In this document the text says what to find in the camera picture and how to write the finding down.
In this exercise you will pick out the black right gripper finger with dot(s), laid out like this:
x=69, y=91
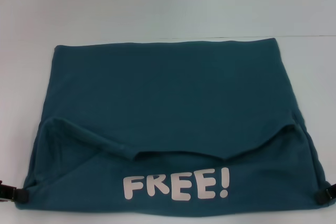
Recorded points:
x=321, y=192

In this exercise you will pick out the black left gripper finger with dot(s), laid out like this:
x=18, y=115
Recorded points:
x=21, y=193

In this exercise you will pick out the teal blue t-shirt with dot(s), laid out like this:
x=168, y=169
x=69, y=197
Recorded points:
x=168, y=103

